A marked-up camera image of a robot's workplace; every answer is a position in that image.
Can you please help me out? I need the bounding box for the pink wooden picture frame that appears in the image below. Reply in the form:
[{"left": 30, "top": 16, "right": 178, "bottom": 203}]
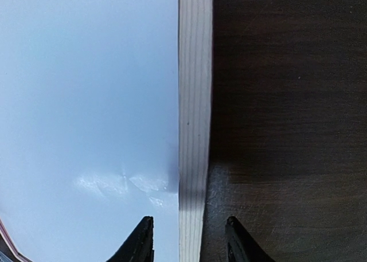
[{"left": 0, "top": 0, "right": 214, "bottom": 262}]

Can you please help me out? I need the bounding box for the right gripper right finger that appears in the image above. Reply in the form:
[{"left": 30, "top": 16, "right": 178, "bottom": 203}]
[{"left": 225, "top": 216, "right": 275, "bottom": 262}]

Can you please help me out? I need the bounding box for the landscape photo print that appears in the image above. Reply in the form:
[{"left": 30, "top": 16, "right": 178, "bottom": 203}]
[{"left": 0, "top": 0, "right": 181, "bottom": 262}]

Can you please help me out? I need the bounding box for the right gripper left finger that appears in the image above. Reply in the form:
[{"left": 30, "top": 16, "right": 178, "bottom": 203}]
[{"left": 107, "top": 216, "right": 154, "bottom": 262}]

